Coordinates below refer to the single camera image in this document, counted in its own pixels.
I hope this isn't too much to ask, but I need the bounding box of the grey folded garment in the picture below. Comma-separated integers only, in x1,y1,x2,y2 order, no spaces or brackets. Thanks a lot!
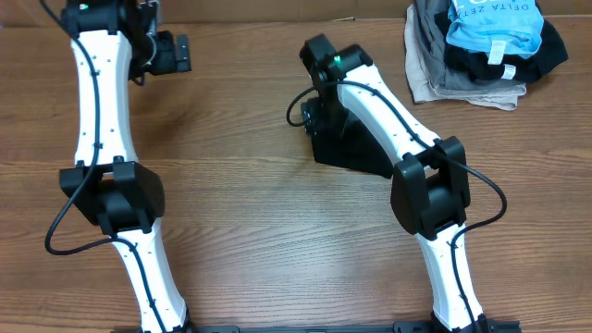
408,0,526,98

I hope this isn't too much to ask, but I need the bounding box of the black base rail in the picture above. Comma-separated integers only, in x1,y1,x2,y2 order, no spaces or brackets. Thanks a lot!
110,319,523,333

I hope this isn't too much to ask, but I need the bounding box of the light blue folded shirt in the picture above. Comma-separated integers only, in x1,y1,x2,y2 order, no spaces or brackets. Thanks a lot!
446,0,544,63

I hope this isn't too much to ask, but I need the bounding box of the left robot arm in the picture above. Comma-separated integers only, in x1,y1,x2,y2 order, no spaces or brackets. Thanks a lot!
44,0,194,333

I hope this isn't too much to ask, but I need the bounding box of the black folded garment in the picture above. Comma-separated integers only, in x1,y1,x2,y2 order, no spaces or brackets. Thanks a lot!
435,3,568,83

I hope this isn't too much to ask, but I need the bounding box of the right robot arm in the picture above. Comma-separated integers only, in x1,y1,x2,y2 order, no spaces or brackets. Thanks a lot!
296,35,490,332

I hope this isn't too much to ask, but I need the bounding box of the beige folded garment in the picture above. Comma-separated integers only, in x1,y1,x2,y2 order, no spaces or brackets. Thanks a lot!
404,5,522,111

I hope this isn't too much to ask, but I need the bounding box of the black t-shirt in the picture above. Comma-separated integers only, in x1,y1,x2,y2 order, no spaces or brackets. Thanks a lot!
305,109,393,179

